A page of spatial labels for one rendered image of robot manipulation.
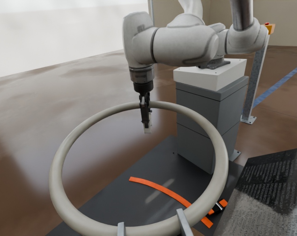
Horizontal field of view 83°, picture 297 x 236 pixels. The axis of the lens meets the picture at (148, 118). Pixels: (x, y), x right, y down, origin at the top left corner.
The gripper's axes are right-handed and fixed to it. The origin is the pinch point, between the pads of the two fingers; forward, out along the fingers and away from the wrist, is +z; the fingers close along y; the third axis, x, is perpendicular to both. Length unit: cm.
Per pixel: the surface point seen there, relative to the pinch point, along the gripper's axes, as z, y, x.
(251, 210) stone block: 14.3, 28.5, 35.4
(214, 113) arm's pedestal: 25, -44, 41
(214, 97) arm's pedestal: 14, -46, 40
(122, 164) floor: 92, -52, -39
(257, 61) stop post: 19, -130, 104
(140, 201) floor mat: 87, -11, -15
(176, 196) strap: 86, -16, 14
